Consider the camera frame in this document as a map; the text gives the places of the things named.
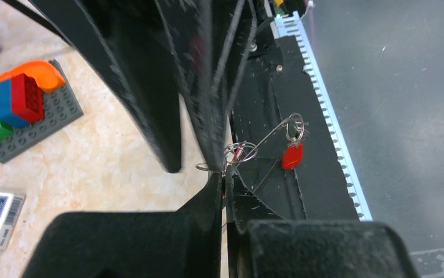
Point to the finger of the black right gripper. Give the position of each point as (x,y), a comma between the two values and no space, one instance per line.
(210,42)
(125,44)

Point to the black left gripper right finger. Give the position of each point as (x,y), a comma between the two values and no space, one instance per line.
(262,244)

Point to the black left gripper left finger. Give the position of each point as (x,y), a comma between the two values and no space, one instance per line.
(181,243)

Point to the orange curved lego tube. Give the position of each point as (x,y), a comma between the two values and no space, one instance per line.
(45,74)

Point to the red lego brick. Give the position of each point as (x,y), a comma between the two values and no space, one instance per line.
(27,100)

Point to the blue lego brick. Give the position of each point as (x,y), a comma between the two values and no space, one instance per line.
(6,114)

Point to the black tripod stand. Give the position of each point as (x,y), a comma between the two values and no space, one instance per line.
(22,24)

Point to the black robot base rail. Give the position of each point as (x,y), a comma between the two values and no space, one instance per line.
(283,80)

